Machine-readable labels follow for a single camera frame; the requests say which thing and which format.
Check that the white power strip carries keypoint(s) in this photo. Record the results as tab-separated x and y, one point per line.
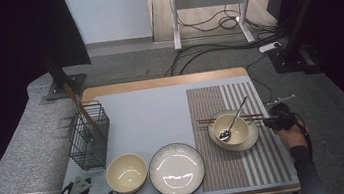
270	47

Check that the person's right hand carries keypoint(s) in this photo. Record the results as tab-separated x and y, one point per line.
291	136

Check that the wooden table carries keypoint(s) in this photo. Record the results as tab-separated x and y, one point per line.
158	82

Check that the light grey table mat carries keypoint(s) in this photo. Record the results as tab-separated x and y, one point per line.
155	112

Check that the striped woven placemat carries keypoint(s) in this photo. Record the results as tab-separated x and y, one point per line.
214	101

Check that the cream ceramic bowl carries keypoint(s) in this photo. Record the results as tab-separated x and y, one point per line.
241	131
126	175

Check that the black metal stand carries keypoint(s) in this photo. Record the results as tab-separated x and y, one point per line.
55	72
293	61

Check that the metal spoon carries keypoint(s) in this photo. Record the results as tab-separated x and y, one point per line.
224	134
90	143

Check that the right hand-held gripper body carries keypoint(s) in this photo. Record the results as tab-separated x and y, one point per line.
283	117

